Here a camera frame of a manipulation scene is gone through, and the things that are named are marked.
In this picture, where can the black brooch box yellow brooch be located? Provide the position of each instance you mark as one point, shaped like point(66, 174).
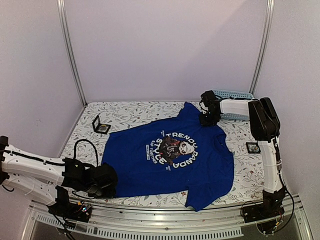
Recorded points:
point(100, 128)

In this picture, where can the aluminium frame post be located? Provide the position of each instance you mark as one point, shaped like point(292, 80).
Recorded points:
point(69, 51)
point(266, 30)

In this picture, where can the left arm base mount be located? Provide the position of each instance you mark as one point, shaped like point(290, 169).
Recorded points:
point(71, 211)

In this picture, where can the right aluminium frame post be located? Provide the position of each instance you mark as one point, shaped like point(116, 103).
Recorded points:
point(266, 30)

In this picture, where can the light blue plastic basket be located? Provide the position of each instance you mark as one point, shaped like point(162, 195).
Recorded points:
point(234, 114)

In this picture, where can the black brooch box silver brooch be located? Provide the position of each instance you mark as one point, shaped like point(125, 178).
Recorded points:
point(253, 148)

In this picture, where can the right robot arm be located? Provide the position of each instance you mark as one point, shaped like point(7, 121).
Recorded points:
point(265, 129)

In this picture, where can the floral patterned tablecloth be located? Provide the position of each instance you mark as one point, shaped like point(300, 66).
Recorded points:
point(87, 145)

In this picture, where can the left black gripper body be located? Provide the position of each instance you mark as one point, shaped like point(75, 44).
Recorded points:
point(95, 192)

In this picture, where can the left aluminium frame post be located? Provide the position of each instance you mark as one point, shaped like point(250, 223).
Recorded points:
point(69, 51)

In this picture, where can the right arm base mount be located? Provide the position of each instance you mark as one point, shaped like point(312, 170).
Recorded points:
point(267, 220)

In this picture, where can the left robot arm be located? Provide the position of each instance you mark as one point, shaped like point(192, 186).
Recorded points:
point(47, 180)

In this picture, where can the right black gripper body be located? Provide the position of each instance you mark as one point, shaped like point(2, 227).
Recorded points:
point(210, 119)

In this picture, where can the blue printed t-shirt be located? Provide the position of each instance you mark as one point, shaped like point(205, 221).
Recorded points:
point(172, 155)

